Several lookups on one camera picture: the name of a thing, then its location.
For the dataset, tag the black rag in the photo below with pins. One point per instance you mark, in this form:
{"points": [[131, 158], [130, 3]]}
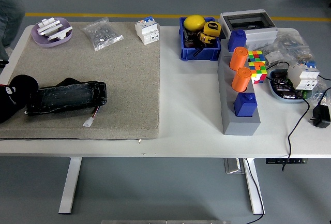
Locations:
{"points": [[15, 89]]}

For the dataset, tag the grey box under desk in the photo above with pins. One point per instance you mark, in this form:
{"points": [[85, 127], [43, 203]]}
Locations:
{"points": [[232, 165]]}

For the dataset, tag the black desk control panel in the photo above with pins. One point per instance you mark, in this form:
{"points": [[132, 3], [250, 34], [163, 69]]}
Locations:
{"points": [[284, 161]]}

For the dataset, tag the grey-brown felt mat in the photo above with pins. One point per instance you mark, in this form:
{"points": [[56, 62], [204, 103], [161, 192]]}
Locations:
{"points": [[116, 79]]}

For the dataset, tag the blue plastic bin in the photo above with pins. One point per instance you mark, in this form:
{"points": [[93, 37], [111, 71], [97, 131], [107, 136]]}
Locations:
{"points": [[199, 56]]}

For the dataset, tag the black hand tool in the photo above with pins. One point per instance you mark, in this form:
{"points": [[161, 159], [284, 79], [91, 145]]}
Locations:
{"points": [[190, 43]]}

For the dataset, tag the white circuit breaker blue switches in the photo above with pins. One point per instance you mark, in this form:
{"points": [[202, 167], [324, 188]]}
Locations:
{"points": [[146, 31], [302, 76]]}

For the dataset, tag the yellow black tape measure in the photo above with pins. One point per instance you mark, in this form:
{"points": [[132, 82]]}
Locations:
{"points": [[206, 38]]}

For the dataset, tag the orange cylinder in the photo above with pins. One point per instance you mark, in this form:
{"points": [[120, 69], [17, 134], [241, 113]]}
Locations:
{"points": [[238, 59], [240, 80]]}

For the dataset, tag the blue block with knob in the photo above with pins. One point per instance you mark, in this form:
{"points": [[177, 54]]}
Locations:
{"points": [[236, 40], [244, 106]]}

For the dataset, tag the grey peg base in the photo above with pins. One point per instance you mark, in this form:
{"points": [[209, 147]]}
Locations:
{"points": [[240, 127]]}

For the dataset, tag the yellow round dome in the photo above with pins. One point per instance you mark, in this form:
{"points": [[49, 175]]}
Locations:
{"points": [[194, 22]]}

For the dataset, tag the clear bag of screws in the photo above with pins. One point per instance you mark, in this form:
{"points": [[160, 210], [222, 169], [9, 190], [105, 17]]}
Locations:
{"points": [[102, 33]]}

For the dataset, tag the colourful puzzle cube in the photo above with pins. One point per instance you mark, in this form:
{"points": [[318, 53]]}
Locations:
{"points": [[258, 68]]}

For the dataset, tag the light blue bowl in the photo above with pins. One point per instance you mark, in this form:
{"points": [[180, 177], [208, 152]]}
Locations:
{"points": [[274, 92]]}

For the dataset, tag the black parts pile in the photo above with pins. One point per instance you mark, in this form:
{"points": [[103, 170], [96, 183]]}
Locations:
{"points": [[280, 83]]}

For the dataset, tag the small clear bag white label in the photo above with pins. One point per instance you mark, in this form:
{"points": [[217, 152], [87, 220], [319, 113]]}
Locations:
{"points": [[274, 57]]}

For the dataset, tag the white table leg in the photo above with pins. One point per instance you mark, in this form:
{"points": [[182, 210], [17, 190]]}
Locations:
{"points": [[69, 185], [254, 187]]}

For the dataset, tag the purple plastic tray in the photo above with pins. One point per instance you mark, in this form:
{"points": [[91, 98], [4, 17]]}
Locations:
{"points": [[41, 41]]}

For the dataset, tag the clear bag of parts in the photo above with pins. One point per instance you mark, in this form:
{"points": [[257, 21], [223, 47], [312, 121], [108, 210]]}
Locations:
{"points": [[292, 44], [320, 92]]}

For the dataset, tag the black power adapter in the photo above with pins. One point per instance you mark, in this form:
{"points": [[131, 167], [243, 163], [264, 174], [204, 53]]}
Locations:
{"points": [[322, 116]]}

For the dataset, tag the person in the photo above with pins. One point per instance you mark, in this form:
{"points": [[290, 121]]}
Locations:
{"points": [[9, 14]]}

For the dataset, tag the grey electrical enclosure box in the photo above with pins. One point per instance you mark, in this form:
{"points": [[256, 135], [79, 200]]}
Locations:
{"points": [[261, 36]]}

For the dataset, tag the white plastic bracket piece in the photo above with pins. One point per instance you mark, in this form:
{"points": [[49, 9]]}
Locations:
{"points": [[51, 27], [60, 33], [46, 23]]}

